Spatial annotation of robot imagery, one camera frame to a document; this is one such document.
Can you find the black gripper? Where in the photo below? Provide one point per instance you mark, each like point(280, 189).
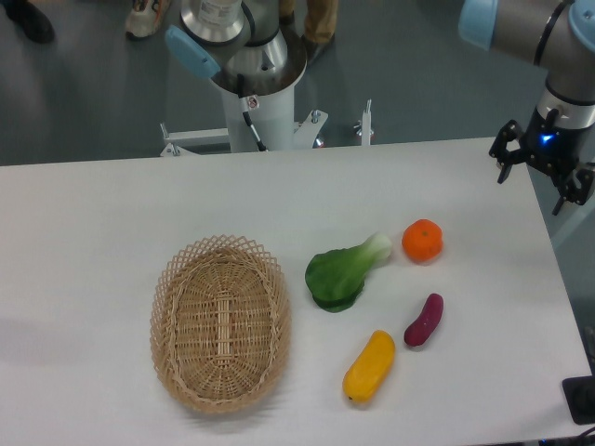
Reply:
point(553, 150)

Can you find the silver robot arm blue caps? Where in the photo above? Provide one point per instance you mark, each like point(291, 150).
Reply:
point(557, 36)

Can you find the silver robot base joint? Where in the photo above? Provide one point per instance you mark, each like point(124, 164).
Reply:
point(240, 45)

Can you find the purple sweet potato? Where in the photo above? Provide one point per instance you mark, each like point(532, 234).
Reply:
point(428, 320)

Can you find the orange tangerine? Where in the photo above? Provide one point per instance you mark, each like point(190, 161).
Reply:
point(422, 241)

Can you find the black device at table edge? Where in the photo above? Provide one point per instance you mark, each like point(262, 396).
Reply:
point(579, 395)

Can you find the green bok choy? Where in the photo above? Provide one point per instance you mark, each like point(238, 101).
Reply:
point(336, 278)

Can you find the yellow mango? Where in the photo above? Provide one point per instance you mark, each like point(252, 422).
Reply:
point(368, 372)

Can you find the brown trouser leg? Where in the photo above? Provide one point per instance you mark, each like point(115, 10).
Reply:
point(321, 21)

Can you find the oval wicker basket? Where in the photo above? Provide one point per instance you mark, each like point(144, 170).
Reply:
point(220, 324)

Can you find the white sneaker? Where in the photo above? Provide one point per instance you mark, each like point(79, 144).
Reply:
point(145, 18)

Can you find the black shoe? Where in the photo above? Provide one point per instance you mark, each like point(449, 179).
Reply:
point(35, 25)

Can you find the white clamp bracket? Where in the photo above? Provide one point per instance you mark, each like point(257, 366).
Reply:
point(364, 129)

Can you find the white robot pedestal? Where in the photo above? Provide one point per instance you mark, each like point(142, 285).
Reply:
point(253, 123)

